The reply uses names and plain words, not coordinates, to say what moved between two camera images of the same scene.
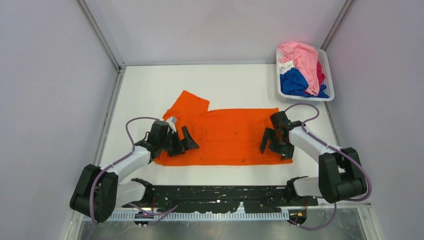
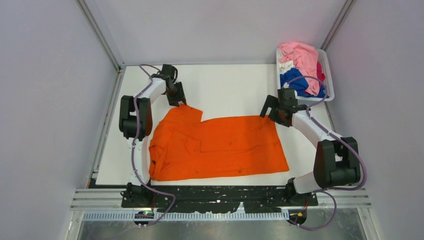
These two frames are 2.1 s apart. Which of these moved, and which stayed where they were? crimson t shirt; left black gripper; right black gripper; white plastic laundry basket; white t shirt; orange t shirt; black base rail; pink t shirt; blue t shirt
Moved: right black gripper; orange t shirt; left black gripper
Stayed: pink t shirt; white plastic laundry basket; white t shirt; black base rail; blue t shirt; crimson t shirt
